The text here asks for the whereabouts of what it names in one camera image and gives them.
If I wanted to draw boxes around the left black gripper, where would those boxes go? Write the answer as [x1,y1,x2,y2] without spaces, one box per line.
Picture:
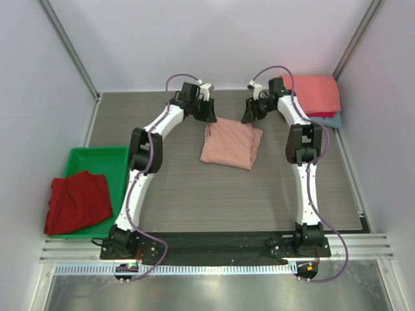
[190,97,217,122]

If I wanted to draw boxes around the pink printed t shirt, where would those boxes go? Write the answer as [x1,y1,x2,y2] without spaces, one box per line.
[200,118,263,170]

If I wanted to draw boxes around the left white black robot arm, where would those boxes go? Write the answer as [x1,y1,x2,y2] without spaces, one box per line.
[102,80,217,259]

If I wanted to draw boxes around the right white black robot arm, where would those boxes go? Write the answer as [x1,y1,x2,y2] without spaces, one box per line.
[241,78,324,259]

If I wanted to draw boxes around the folded coral t shirt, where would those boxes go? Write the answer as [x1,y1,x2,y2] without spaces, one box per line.
[281,75,341,115]

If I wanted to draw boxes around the folded magenta t shirt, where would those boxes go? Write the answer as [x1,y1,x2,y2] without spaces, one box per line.
[307,112,336,118]

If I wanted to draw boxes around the folded blue t shirt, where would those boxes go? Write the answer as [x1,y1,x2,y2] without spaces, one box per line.
[309,111,342,129]

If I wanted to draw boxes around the green plastic bin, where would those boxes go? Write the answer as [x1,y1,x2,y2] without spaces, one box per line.
[49,146,128,239]

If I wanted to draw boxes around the red t shirt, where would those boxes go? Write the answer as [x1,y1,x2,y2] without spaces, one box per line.
[43,170,113,236]

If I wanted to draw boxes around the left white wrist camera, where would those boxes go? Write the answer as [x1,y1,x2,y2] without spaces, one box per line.
[196,79,215,101]

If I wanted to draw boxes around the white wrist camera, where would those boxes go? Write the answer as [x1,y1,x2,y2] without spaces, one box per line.
[196,79,215,101]
[247,80,263,100]

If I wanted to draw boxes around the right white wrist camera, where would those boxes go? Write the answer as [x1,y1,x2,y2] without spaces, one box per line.
[247,80,263,100]

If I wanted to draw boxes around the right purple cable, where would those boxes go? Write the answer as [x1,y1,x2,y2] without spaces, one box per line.
[252,65,350,284]

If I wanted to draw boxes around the purple cable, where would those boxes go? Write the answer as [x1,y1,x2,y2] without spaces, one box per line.
[66,74,169,298]
[252,65,350,284]

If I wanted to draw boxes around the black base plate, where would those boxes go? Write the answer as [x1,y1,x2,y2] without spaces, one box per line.
[100,229,331,267]

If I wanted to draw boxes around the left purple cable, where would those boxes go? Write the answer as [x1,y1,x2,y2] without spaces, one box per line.
[66,74,169,298]

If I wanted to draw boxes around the right aluminium corner post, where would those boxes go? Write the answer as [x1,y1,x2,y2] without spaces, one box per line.
[333,0,385,81]

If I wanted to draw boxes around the aluminium corner post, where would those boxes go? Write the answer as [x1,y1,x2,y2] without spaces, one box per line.
[38,0,100,102]
[333,0,385,81]

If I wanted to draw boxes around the left aluminium corner post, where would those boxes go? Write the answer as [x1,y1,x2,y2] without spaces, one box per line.
[38,0,100,102]

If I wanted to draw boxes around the aluminium frame rail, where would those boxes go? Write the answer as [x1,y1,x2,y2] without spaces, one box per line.
[39,233,394,263]

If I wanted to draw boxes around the slotted white cable duct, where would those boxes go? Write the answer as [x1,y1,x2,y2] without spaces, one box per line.
[54,262,297,276]

